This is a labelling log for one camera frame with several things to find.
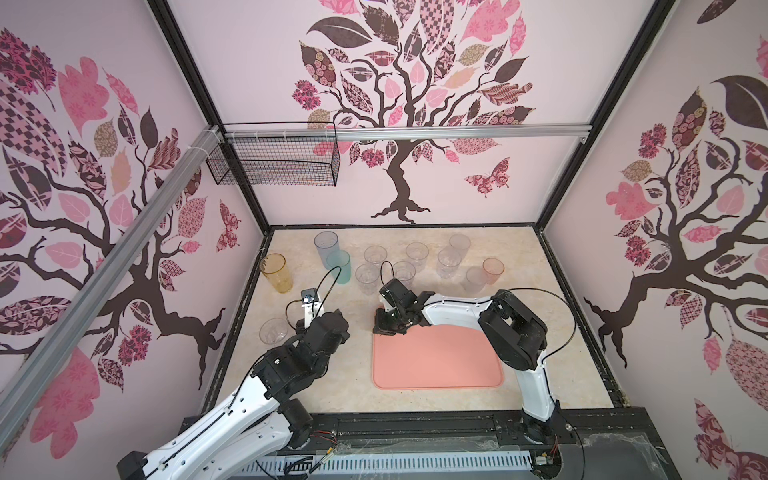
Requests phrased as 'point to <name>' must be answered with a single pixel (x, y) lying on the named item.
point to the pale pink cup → (475, 281)
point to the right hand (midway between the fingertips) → (370, 327)
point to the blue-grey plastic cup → (326, 243)
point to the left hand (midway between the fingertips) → (330, 318)
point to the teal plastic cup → (339, 258)
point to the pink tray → (443, 356)
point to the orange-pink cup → (493, 269)
